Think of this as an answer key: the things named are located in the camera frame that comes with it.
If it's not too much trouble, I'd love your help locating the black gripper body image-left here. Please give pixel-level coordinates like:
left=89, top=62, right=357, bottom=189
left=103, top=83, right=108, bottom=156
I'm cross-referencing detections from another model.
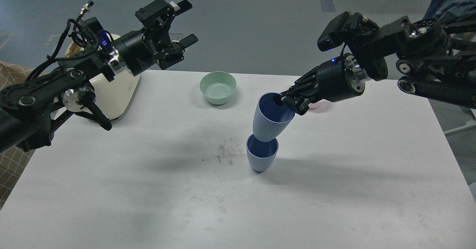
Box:
left=112, top=27, right=184, bottom=75

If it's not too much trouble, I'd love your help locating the image-right left gripper black finger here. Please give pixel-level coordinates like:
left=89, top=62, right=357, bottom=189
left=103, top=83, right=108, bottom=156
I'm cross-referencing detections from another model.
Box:
left=274, top=86, right=313, bottom=113

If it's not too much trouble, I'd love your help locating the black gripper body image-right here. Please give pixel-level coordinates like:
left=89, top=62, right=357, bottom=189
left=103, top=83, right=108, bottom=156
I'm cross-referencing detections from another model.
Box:
left=294, top=54, right=366, bottom=102

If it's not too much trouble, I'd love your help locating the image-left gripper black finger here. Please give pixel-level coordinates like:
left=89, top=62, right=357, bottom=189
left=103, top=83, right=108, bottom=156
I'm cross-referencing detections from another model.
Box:
left=169, top=33, right=199, bottom=56
left=135, top=0, right=193, bottom=31

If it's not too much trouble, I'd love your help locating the blue cup image-right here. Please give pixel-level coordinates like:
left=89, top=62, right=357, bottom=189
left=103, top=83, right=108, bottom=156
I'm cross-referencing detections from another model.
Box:
left=252, top=92, right=295, bottom=142

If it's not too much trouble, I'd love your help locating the blue cup image-left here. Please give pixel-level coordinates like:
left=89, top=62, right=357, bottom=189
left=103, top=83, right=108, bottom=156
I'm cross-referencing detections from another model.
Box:
left=245, top=134, right=279, bottom=173

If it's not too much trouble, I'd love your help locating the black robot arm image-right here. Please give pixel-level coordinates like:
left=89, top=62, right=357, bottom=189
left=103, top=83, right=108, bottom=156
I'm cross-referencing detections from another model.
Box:
left=282, top=12, right=476, bottom=115

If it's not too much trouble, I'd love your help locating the pink bowl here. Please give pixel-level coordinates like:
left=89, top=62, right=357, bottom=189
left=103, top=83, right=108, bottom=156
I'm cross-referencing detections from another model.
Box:
left=308, top=99, right=329, bottom=110

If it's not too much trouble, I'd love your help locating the green bowl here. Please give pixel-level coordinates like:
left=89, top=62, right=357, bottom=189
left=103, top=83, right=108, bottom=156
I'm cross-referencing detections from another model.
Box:
left=199, top=71, right=237, bottom=105

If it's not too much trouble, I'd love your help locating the cream white toaster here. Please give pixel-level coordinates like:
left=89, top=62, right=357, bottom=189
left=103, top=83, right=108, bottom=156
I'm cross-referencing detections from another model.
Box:
left=61, top=42, right=141, bottom=120

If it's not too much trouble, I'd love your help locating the dark blue fabric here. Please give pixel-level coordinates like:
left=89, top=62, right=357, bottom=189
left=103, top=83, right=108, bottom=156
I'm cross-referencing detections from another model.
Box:
left=423, top=0, right=476, bottom=24

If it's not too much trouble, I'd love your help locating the beige checkered cloth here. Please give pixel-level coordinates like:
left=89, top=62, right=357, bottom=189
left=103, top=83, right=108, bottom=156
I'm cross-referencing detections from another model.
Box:
left=0, top=61, right=34, bottom=208

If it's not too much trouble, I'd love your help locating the white chair frame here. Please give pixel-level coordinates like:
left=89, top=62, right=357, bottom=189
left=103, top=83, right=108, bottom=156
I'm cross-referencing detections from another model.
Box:
left=444, top=125, right=476, bottom=136

